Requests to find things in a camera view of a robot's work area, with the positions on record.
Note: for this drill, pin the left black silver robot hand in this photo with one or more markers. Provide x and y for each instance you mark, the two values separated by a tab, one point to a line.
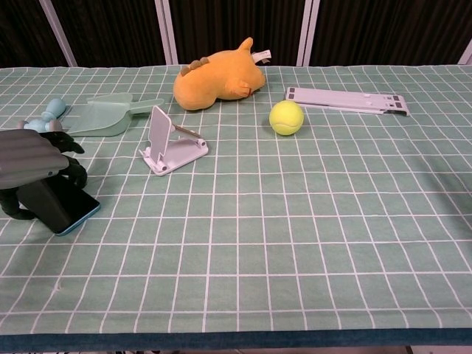
29	158

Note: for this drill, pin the black smartphone blue case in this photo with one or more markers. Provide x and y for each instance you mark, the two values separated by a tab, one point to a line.
77	206

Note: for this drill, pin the white folding phone stand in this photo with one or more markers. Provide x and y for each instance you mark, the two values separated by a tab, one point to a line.
177	153

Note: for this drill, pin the white folded laptop stand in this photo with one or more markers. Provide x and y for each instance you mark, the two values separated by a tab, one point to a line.
343	99

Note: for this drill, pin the pale green plastic scoop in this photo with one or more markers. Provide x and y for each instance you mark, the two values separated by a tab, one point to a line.
99	118

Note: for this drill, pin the orange plush toy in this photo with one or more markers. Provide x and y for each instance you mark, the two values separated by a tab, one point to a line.
210	81

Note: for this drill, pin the green checkered tablecloth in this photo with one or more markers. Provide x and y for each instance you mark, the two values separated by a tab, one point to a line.
258	239

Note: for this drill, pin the dark curtain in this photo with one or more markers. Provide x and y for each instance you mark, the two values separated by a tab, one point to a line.
239	18

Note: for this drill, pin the yellow tennis ball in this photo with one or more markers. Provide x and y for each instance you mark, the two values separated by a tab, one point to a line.
286	118

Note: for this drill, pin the white frame post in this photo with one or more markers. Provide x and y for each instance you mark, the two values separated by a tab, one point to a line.
308	33
59	37
466	57
166	33

